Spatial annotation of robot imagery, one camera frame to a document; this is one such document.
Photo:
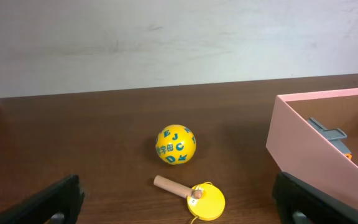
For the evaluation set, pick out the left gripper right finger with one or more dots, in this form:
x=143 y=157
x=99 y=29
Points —
x=299 y=202

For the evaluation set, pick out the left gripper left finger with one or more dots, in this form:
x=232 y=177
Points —
x=64 y=197

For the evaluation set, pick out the yellow grey toy truck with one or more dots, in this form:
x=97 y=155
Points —
x=334 y=136

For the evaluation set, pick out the white cardboard box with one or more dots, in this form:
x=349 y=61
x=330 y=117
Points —
x=302 y=151

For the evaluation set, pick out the yellow ball blue letters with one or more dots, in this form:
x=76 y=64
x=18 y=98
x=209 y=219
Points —
x=175 y=144

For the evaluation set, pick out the yellow disc wooden handle toy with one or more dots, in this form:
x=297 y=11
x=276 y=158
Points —
x=204 y=201

